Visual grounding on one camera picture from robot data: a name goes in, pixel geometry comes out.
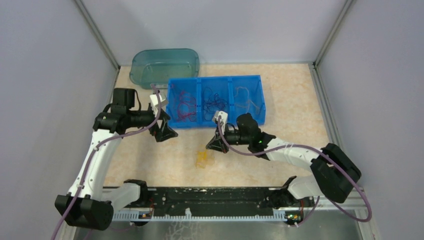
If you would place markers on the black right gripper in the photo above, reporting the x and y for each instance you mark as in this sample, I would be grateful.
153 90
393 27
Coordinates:
218 143

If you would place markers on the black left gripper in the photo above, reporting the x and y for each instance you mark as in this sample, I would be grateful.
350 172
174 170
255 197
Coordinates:
166 132

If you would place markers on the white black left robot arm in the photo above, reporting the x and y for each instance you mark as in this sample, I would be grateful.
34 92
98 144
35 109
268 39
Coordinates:
85 205

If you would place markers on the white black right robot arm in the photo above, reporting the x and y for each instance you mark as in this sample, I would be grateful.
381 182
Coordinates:
333 174

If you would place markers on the blue three-compartment plastic bin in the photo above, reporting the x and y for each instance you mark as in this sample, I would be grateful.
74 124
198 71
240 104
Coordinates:
192 102

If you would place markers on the teal transparent plastic tub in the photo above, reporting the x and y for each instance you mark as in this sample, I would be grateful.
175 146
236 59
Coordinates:
157 66

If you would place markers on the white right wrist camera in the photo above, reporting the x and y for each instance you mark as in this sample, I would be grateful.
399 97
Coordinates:
221 119

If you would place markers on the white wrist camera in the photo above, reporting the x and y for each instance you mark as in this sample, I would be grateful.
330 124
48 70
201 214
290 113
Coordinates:
157 102
221 119

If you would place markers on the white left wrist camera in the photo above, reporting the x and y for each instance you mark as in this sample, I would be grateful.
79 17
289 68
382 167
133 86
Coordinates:
157 102

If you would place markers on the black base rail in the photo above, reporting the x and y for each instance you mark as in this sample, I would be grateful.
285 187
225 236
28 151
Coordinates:
217 201

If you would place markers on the grey slotted cable duct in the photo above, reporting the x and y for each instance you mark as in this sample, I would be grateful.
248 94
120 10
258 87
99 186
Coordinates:
136 216

